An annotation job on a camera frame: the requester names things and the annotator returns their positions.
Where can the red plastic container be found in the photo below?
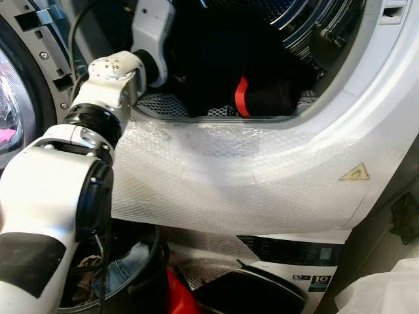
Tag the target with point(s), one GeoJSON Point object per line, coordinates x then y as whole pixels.
{"type": "Point", "coordinates": [180, 297]}

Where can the yellow triangle warning sticker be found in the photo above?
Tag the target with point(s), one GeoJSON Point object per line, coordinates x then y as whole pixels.
{"type": "Point", "coordinates": [355, 174]}

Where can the white front-loading laundry machine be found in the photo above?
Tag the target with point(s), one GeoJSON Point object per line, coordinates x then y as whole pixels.
{"type": "Point", "coordinates": [366, 98]}

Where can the white plastic bag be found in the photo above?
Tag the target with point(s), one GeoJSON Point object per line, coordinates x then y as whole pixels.
{"type": "Point", "coordinates": [386, 291]}

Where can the black round open door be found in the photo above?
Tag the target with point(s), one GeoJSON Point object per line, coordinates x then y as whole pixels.
{"type": "Point", "coordinates": [249, 291]}

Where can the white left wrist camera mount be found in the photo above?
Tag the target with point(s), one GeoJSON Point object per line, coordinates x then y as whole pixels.
{"type": "Point", "coordinates": [154, 26]}

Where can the blue denim jeans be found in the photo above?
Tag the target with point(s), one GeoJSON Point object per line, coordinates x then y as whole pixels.
{"type": "Point", "coordinates": [127, 265]}

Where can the black laundry bucket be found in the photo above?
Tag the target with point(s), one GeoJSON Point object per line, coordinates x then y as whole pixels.
{"type": "Point", "coordinates": [154, 278]}

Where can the grey mesh lint filter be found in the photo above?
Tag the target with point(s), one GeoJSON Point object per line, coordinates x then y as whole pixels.
{"type": "Point", "coordinates": [157, 104]}

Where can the black metal wall bracket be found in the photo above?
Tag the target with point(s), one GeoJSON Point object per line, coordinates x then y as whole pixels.
{"type": "Point", "coordinates": [406, 219]}

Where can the beige crumpled garment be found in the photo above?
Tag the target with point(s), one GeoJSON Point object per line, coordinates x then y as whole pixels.
{"type": "Point", "coordinates": [87, 275]}

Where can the round glass machine door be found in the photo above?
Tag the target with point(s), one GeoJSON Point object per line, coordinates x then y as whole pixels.
{"type": "Point", "coordinates": [13, 98]}

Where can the white machine with dark panel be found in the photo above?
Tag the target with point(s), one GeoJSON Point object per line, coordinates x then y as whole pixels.
{"type": "Point", "coordinates": [281, 252]}

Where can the black garment with red band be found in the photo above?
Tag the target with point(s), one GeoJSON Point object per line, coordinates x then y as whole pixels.
{"type": "Point", "coordinates": [268, 98]}

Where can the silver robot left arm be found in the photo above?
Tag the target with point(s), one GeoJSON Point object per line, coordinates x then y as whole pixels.
{"type": "Point", "coordinates": [46, 190]}

